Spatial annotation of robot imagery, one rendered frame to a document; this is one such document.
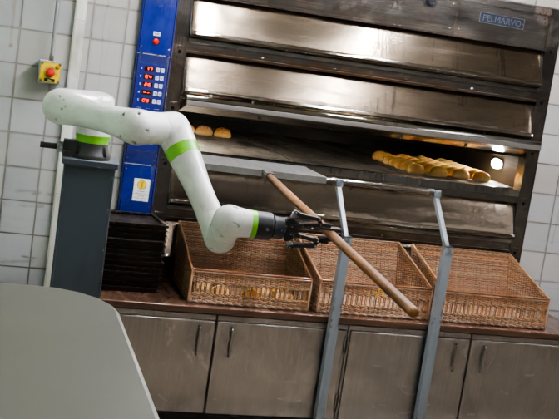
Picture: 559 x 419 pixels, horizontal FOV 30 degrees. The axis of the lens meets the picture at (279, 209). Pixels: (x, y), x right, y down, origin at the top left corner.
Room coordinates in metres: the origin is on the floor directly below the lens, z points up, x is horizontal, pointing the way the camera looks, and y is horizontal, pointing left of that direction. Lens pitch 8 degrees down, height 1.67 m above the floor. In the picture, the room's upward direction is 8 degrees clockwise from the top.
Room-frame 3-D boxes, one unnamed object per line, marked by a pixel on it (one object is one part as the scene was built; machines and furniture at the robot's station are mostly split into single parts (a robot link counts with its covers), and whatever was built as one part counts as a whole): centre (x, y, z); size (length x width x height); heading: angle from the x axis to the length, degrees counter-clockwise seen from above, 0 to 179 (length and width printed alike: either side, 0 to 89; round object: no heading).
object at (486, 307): (4.99, -1.00, 0.72); 0.56 x 0.49 x 0.28; 106
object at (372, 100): (5.08, -0.34, 1.54); 1.79 x 0.11 x 0.19; 106
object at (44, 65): (4.63, 1.09, 1.46); 0.10 x 0.07 x 0.10; 106
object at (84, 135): (3.87, 0.74, 1.36); 0.16 x 0.13 x 0.19; 142
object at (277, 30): (5.08, -0.34, 1.80); 1.79 x 0.11 x 0.19; 106
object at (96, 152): (3.86, 0.78, 1.23); 0.26 x 0.15 x 0.06; 103
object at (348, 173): (5.11, -0.33, 1.16); 1.80 x 0.06 x 0.04; 106
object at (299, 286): (4.67, 0.13, 0.72); 0.56 x 0.49 x 0.28; 106
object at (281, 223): (3.39, -0.03, 1.12); 0.09 x 0.07 x 0.08; 105
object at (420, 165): (5.67, -0.78, 1.21); 0.61 x 0.48 x 0.06; 16
